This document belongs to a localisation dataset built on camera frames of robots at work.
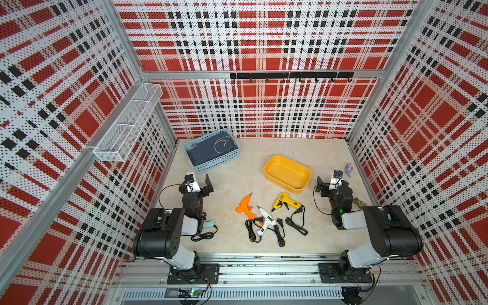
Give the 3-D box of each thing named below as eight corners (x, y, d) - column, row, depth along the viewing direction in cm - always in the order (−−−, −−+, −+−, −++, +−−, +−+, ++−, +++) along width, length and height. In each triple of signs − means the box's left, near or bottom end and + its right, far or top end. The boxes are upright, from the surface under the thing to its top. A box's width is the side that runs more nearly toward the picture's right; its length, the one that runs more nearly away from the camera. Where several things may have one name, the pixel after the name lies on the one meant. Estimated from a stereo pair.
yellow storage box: (258, 177, 106) (258, 170, 101) (274, 157, 115) (275, 151, 110) (299, 200, 97) (301, 194, 92) (313, 177, 106) (315, 171, 101)
